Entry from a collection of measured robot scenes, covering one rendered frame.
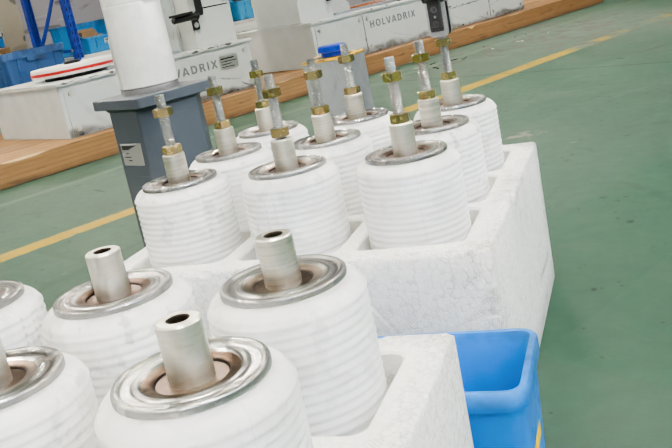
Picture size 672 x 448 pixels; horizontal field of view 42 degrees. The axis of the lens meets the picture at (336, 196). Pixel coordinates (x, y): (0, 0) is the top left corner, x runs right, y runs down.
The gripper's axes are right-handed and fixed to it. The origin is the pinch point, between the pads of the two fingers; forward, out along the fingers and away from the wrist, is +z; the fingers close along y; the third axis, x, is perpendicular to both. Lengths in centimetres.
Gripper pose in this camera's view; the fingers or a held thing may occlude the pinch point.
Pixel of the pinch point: (438, 18)
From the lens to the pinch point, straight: 101.2
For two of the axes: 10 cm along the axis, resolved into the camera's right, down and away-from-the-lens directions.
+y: 3.2, -2.9, 9.0
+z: 1.9, 9.5, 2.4
